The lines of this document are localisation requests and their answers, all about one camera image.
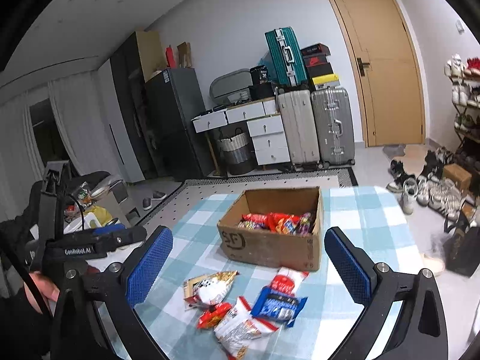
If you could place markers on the blue cookie snack packet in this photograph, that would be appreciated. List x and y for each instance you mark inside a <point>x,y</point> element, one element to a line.
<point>278,306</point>

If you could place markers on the grey slippers pair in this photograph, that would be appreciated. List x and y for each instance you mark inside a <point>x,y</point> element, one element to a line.
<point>148,201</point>

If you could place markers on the red candy packet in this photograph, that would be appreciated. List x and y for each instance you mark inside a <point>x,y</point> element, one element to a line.
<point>213,315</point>

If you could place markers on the white red snack bag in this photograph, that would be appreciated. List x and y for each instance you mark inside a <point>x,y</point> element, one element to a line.
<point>239,328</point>

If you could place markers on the grey oval mirror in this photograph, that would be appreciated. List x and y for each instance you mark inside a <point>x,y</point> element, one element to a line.
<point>231,88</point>

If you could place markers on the black tote bag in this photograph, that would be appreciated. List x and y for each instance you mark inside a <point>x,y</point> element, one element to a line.
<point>461,249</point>

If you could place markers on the black refrigerator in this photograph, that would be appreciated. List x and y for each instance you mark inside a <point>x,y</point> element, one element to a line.
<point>174,99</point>

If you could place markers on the stacked shoe boxes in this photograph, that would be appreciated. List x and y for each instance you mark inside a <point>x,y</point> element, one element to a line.
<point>319,70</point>

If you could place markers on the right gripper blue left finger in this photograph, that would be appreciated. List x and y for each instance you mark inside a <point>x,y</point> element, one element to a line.
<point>144,264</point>

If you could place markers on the dotted floor rug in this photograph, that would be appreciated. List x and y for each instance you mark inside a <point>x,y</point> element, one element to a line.
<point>243,187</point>

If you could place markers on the wooden shoe rack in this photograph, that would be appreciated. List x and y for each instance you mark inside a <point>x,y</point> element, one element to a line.
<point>464,79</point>

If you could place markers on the silver hard suitcase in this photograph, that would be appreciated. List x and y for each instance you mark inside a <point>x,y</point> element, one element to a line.
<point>334,127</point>

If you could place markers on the red white balloon gum bag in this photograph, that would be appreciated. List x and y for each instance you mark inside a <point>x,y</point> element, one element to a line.
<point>288,281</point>

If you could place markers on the beige hard suitcase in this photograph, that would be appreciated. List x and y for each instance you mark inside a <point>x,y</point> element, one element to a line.
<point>299,125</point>

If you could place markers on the small brown cardboard box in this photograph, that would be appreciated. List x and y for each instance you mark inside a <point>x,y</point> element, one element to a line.
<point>458,175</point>

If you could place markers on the wooden door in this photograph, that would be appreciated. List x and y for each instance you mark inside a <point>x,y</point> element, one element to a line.
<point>386,71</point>

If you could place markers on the purple snack packet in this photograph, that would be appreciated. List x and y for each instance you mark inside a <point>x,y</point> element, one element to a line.
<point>304,224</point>

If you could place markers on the white red chips bag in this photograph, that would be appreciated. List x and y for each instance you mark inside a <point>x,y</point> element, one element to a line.
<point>208,290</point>

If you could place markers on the person's left hand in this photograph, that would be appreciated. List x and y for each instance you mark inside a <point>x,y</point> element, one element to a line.
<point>48,290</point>

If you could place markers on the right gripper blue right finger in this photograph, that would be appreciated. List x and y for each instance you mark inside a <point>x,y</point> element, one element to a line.
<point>354,266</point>

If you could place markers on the woven laundry basket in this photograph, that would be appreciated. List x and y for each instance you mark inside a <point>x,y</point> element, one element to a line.
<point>236,150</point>

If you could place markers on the teal hard suitcase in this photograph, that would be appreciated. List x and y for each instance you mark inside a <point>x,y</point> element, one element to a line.
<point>286,57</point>

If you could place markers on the blue white checkered tablecloth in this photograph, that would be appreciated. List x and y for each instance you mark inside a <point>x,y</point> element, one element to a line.
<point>206,239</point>

